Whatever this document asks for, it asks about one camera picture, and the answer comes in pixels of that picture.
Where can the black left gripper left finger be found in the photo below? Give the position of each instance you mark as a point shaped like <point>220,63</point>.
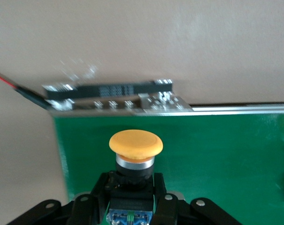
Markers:
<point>97,199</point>

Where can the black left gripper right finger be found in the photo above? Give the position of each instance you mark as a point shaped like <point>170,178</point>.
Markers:
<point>164,206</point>

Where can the yellow push button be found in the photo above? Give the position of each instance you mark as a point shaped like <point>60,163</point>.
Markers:
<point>136,144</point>

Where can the green conveyor belt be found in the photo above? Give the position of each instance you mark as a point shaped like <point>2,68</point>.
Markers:
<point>214,152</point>

